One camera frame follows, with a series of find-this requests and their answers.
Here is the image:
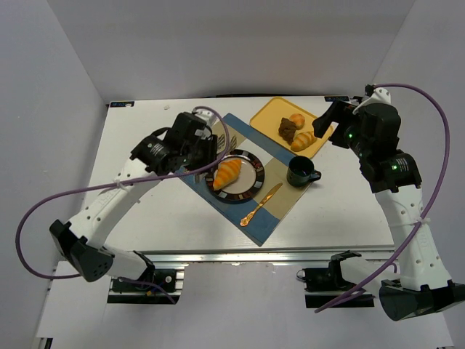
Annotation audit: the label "dark green mug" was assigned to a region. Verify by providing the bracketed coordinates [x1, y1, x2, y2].
[286, 156, 322, 188]

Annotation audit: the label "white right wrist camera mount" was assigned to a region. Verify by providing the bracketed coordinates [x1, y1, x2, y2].
[352, 84, 391, 114]

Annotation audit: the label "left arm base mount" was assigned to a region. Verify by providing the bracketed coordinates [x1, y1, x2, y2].
[107, 263, 185, 305]

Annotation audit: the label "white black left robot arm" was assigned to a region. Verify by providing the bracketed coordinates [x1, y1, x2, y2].
[49, 107, 217, 282]

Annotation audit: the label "dark rimmed ceramic plate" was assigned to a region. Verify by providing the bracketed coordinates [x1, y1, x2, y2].
[205, 149, 265, 203]

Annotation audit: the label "blue beige patchwork placemat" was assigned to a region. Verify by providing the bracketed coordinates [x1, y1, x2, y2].
[181, 113, 307, 246]

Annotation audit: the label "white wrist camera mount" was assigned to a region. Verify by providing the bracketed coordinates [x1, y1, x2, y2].
[352, 84, 391, 114]
[193, 109, 217, 127]

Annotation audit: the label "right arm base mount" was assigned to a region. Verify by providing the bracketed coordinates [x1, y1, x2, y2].
[296, 251, 362, 309]

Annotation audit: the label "chocolate croissant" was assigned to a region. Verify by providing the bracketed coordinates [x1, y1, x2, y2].
[278, 118, 297, 145]

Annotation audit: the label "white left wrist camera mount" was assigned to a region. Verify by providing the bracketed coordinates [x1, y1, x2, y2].
[193, 109, 217, 127]

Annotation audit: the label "steel serving tongs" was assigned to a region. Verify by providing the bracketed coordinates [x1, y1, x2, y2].
[194, 135, 238, 184]

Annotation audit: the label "gold ornate knife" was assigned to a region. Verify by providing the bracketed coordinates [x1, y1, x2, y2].
[240, 183, 283, 227]

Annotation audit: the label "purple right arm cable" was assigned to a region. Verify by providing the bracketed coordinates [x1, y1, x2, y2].
[315, 81, 451, 314]

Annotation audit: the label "striped bread roll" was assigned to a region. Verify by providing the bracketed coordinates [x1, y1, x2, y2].
[213, 158, 242, 190]
[291, 132, 317, 152]

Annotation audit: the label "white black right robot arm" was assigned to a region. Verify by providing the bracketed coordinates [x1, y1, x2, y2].
[312, 100, 464, 321]

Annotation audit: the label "small round bun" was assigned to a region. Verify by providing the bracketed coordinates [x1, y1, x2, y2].
[288, 113, 306, 129]

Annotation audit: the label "aluminium table edge rail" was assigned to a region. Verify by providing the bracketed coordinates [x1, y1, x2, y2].
[143, 244, 394, 264]

